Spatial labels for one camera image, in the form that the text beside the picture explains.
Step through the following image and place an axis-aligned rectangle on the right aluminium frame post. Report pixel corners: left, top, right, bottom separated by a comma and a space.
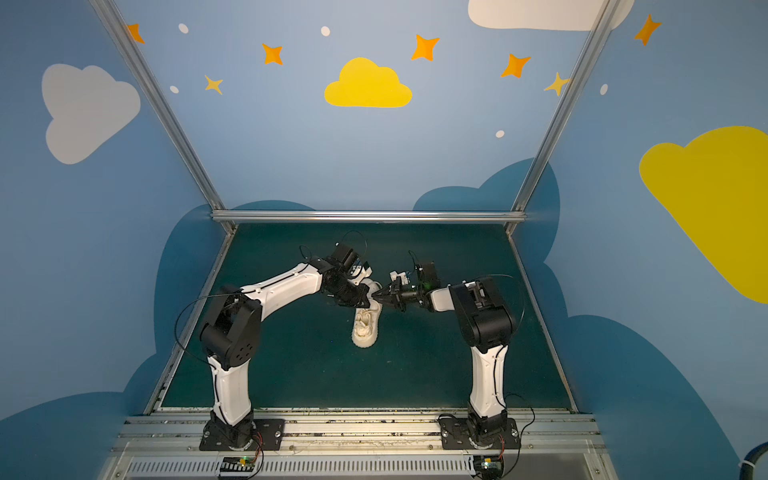
504, 0, 621, 240

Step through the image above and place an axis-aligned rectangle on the aluminium rail base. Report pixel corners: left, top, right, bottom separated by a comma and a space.
99, 408, 618, 479

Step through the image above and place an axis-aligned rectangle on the right small circuit board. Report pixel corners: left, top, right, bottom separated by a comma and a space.
472, 456, 505, 480

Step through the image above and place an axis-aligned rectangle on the white sneaker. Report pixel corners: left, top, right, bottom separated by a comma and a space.
351, 278, 383, 348

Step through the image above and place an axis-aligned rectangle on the aluminium frame post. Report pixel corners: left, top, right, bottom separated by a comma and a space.
90, 0, 225, 213
504, 0, 621, 240

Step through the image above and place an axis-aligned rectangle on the rear aluminium crossbar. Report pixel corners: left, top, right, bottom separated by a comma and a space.
211, 210, 526, 223

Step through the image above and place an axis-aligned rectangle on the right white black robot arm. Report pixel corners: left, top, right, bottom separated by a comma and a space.
372, 263, 521, 449

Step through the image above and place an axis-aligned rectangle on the left small circuit board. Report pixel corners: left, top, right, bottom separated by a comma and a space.
217, 456, 256, 479

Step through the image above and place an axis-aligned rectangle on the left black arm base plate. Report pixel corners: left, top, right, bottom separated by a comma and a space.
199, 415, 285, 452

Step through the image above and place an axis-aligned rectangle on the grey corrugated hose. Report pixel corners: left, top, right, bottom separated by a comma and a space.
739, 442, 768, 480

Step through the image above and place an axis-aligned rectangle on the left aluminium frame post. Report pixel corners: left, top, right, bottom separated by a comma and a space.
90, 0, 225, 213

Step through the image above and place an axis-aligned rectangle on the small circuit board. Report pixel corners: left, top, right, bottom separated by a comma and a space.
472, 456, 505, 480
217, 456, 256, 479

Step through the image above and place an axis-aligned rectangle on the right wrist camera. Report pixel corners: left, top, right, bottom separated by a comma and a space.
390, 271, 409, 288

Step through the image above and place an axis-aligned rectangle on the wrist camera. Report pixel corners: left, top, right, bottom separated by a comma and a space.
351, 262, 372, 285
390, 271, 409, 288

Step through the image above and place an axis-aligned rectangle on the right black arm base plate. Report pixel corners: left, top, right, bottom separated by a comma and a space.
437, 415, 521, 450

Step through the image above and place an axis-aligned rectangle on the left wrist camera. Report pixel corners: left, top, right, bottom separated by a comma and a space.
351, 262, 372, 285

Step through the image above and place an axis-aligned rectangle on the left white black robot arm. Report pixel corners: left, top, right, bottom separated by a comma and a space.
199, 243, 376, 451

